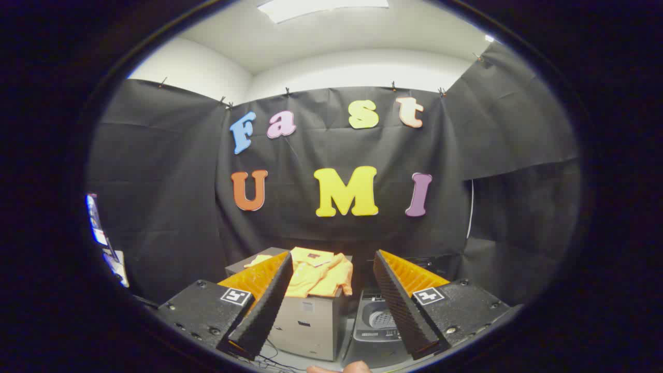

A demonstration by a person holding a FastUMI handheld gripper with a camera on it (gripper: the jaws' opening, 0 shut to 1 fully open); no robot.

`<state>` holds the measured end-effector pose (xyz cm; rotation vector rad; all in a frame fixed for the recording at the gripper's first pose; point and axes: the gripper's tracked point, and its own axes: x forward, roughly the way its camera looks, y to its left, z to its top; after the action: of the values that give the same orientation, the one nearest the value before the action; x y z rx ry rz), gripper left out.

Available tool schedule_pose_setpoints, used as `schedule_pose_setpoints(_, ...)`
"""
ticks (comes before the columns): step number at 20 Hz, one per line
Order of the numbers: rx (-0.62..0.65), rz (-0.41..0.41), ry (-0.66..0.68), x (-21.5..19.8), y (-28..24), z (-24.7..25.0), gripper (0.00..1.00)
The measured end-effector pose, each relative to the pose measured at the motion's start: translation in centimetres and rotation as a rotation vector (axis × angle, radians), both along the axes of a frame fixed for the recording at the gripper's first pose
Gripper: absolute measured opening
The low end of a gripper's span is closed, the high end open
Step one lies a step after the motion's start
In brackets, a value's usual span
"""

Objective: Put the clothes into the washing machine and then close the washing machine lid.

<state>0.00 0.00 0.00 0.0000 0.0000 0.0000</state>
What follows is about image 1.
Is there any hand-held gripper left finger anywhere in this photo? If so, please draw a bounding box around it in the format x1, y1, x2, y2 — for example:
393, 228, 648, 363
154, 251, 295, 362

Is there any orange polo shirt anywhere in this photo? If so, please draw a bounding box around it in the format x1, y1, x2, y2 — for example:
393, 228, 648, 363
243, 247, 354, 298

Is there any dark grey washing machine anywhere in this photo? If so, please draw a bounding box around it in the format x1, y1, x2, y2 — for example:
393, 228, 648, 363
344, 289, 415, 368

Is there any bright screen device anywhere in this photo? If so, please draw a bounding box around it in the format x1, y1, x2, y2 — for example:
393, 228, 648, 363
85, 193, 129, 288

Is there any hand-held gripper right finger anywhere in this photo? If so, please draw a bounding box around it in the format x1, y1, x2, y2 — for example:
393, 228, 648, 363
373, 249, 524, 362

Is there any grey cabinet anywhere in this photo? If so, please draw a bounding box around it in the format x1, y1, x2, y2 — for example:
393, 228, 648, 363
225, 247, 354, 362

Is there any ceiling light panel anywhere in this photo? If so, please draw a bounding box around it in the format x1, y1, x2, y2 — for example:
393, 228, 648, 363
257, 0, 389, 24

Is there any black backdrop cloth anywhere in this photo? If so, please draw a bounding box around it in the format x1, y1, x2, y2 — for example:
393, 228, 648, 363
85, 41, 581, 311

